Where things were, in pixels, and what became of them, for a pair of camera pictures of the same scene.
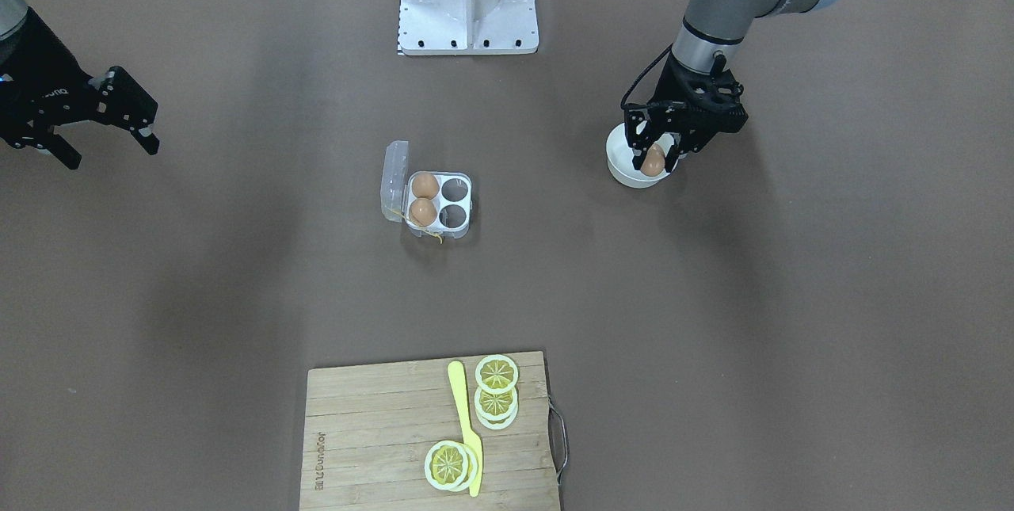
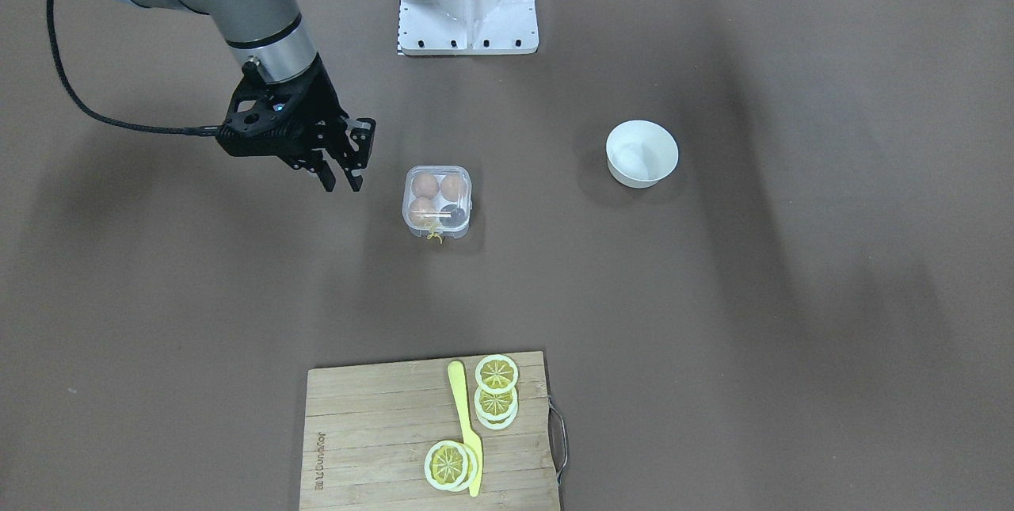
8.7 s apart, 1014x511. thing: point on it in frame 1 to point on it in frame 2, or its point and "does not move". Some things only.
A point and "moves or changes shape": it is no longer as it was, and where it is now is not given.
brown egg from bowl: x=653 y=162 to x=450 y=187
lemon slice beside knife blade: x=451 y=466 does not move
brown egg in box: x=425 y=184 does not move
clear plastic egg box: x=432 y=204 moves or changes shape
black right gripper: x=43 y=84 to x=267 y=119
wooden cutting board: x=369 y=428 does not move
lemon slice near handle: x=496 y=374 does not move
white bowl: x=620 y=159 does not move
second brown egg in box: x=422 y=211 does not move
